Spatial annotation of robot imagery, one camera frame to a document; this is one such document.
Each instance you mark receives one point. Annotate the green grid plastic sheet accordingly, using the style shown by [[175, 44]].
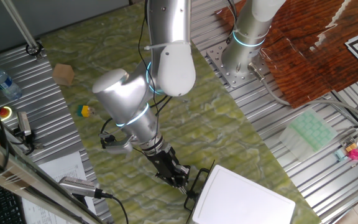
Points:
[[309, 133]]

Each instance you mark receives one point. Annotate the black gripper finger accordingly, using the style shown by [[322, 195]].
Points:
[[174, 182], [183, 172]]

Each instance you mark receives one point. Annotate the small orange block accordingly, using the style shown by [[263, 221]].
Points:
[[351, 147]]

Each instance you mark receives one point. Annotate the yellow teal clear toy brick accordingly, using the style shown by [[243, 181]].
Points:
[[84, 111]]

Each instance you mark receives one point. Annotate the aluminium frame bar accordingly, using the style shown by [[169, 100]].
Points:
[[17, 174]]

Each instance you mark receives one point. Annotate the wrist camera with silver bracket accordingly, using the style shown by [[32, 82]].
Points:
[[117, 144]]

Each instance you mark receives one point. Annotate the red-brown wood grain board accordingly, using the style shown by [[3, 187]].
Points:
[[306, 46]]

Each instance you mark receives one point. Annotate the clear water bottle blue cap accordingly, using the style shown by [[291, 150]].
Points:
[[5, 84]]

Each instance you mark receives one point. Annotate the pink toy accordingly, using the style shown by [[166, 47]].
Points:
[[355, 154]]

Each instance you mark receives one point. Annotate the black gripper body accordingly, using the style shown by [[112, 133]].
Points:
[[165, 163]]

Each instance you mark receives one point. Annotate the red emergency stop button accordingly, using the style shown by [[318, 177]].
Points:
[[4, 112]]

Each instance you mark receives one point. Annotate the black clamp device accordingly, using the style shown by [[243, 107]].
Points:
[[23, 124]]

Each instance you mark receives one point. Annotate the printed white paper sheet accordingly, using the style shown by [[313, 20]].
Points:
[[61, 171]]

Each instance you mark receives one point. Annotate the white drawer cabinet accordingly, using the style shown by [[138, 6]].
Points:
[[244, 199]]

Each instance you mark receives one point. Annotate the black drawer knob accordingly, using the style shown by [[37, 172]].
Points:
[[191, 194]]

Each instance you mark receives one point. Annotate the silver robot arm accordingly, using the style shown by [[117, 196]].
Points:
[[129, 99]]

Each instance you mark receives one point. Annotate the large wooden block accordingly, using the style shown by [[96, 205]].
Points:
[[63, 74]]

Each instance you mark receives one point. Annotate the green marble pattern mat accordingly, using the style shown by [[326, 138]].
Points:
[[213, 124]]

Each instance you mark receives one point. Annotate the light blue block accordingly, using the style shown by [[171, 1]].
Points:
[[340, 154]]

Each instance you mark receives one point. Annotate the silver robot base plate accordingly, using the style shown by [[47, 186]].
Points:
[[216, 59]]

